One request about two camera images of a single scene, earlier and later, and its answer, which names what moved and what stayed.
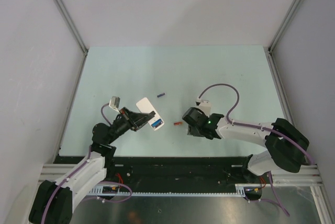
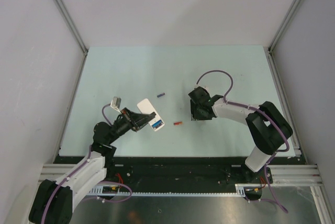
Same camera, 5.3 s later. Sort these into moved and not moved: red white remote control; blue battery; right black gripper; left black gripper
Moved: right black gripper
Not moved: left black gripper; blue battery; red white remote control
